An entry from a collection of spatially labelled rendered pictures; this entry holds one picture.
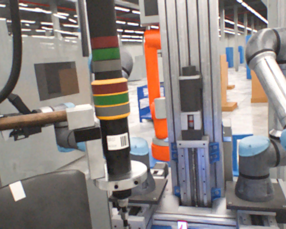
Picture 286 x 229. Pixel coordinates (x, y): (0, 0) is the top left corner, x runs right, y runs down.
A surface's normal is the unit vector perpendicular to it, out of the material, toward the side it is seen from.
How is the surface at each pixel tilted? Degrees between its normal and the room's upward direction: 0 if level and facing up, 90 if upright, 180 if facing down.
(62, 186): 36
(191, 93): 90
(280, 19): 90
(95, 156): 90
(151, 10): 90
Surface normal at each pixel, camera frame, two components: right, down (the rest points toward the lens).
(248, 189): -0.66, -0.10
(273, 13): -0.31, 0.22
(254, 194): -0.33, -0.08
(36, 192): 0.23, -0.67
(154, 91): 0.00, 0.30
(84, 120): 0.29, 0.16
